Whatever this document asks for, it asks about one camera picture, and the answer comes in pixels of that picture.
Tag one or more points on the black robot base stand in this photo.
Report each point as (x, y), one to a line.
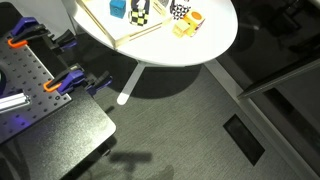
(52, 147)

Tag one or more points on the wooden tray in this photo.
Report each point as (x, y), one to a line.
(120, 33)

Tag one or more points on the orange cube with hole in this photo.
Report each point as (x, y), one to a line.
(195, 19)

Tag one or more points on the blue cube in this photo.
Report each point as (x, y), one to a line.
(117, 8)

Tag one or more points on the white round table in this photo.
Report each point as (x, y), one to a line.
(213, 38)

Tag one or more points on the black yellow checkered block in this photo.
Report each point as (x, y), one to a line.
(139, 13)

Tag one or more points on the near purple spring clamp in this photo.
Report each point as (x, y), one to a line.
(75, 76)

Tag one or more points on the purple spring clamp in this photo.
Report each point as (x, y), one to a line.
(75, 76)
(28, 29)

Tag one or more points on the black floor outlet cover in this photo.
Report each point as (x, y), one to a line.
(244, 139)

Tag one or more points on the black perforated breadboard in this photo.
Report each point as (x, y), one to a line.
(26, 72)

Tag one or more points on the far purple spring clamp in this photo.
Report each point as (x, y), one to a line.
(28, 29)

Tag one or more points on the silver aluminium extrusion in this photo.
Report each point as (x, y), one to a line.
(13, 102)

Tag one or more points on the black cube with red ring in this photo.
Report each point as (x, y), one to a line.
(178, 8)

